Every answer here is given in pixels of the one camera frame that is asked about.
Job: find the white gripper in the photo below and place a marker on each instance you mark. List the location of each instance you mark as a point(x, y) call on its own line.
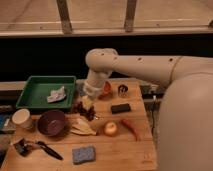
point(93, 86)

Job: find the dark grape bunch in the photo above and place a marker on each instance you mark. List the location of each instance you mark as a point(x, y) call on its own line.
point(89, 114)

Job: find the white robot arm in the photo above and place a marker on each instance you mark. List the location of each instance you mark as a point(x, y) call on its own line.
point(186, 112)

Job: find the orange bowl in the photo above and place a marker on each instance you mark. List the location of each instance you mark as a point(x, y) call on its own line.
point(106, 90)

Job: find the purple bowl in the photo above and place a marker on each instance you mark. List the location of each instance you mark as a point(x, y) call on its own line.
point(51, 122)

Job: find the yellow banana peel toy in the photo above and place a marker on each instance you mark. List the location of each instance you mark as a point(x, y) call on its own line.
point(81, 127)

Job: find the crumpled white cloth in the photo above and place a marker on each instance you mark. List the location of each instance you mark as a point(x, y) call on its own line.
point(56, 95)

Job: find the black rectangular block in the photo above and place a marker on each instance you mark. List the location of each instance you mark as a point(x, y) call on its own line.
point(120, 108)

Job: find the yellow apple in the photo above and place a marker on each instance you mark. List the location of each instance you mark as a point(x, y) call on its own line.
point(110, 129)

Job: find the wooden cutting board table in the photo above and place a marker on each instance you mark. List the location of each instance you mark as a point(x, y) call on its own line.
point(113, 153)

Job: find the green plastic tray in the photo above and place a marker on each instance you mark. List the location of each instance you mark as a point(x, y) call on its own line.
point(38, 88)

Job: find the blue sponge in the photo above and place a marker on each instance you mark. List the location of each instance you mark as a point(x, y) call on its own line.
point(83, 154)

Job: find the white paper cup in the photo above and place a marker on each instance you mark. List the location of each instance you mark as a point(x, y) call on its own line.
point(23, 118)

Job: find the black binder clip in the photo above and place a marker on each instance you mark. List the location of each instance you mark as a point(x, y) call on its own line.
point(22, 147)

